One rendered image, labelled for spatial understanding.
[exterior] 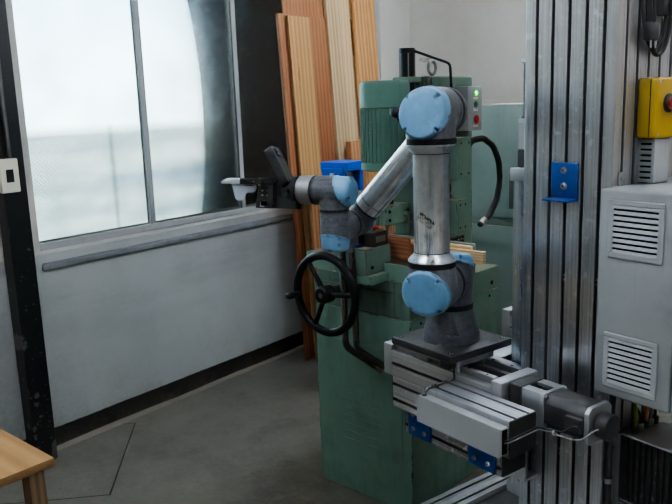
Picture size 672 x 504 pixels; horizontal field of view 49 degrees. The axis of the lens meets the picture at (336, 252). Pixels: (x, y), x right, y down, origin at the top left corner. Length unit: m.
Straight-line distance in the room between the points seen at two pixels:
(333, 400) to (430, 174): 1.33
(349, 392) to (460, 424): 1.06
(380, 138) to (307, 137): 1.61
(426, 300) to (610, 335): 0.42
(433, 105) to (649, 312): 0.64
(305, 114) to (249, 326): 1.21
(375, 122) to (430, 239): 0.90
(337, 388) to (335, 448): 0.25
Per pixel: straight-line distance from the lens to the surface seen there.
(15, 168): 3.11
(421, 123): 1.70
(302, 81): 4.16
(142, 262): 3.60
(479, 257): 2.47
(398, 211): 2.68
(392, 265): 2.49
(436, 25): 5.20
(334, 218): 1.86
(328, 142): 4.34
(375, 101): 2.57
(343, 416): 2.83
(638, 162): 1.83
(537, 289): 1.92
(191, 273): 3.80
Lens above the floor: 1.43
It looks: 11 degrees down
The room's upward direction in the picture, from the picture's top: 2 degrees counter-clockwise
